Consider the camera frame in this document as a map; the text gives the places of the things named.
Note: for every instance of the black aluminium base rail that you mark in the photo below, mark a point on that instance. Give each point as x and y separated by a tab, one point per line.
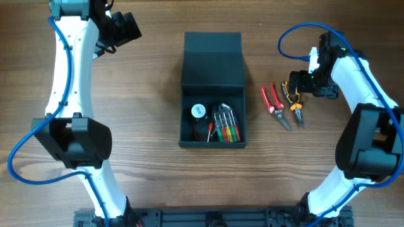
271	216

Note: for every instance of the red handled snips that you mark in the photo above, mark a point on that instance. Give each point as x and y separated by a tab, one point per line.
276	107

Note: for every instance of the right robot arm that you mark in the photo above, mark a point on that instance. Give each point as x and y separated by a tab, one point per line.
369	153

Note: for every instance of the orange black long-nose pliers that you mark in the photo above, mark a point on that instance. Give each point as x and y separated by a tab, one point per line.
293	102

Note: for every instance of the clear case coloured screwdrivers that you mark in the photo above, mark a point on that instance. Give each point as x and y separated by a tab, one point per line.
236	130

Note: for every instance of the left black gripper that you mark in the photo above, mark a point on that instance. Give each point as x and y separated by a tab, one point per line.
127	30

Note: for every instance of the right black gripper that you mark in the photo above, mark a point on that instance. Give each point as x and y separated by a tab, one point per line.
294	82

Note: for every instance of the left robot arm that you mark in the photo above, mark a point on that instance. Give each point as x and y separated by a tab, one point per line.
85	30

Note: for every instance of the silver L-shaped socket wrench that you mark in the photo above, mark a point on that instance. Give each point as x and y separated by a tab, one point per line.
223	122

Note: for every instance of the round black tape measure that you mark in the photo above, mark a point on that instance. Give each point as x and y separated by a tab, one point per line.
198	116

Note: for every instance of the black red screwdriver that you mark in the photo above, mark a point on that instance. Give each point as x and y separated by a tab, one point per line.
210	131

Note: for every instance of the dark green open box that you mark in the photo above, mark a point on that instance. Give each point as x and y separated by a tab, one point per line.
212	73

